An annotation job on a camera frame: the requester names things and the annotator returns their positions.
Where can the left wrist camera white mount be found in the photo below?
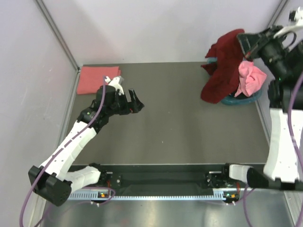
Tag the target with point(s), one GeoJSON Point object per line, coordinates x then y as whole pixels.
{"type": "Point", "coordinates": [116, 82]}

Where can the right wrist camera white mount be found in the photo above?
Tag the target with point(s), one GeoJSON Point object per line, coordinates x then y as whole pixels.
{"type": "Point", "coordinates": [296, 23]}

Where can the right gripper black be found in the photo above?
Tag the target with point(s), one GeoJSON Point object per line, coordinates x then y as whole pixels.
{"type": "Point", "coordinates": [251, 43]}

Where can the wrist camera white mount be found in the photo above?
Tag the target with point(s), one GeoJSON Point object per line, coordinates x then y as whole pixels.
{"type": "Point", "coordinates": [296, 23]}
{"type": "Point", "coordinates": [116, 82]}

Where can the dark red t-shirt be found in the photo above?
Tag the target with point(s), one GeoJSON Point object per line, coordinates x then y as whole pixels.
{"type": "Point", "coordinates": [227, 48]}

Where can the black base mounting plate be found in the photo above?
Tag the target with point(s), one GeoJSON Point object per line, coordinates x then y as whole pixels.
{"type": "Point", "coordinates": [164, 180]}

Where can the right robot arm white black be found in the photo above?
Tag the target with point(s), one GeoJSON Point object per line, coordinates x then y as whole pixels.
{"type": "Point", "coordinates": [286, 103]}

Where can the folded coral red t-shirt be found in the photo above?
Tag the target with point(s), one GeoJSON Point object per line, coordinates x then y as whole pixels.
{"type": "Point", "coordinates": [91, 78]}

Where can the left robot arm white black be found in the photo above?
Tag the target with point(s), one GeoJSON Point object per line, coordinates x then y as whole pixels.
{"type": "Point", "coordinates": [52, 180]}

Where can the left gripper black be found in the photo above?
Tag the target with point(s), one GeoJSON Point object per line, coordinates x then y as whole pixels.
{"type": "Point", "coordinates": [129, 107]}

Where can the pink t-shirt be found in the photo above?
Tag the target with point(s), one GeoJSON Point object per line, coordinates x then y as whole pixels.
{"type": "Point", "coordinates": [251, 79]}

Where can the grey slotted cable duct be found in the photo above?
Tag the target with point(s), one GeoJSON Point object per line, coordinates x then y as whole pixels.
{"type": "Point", "coordinates": [217, 195]}

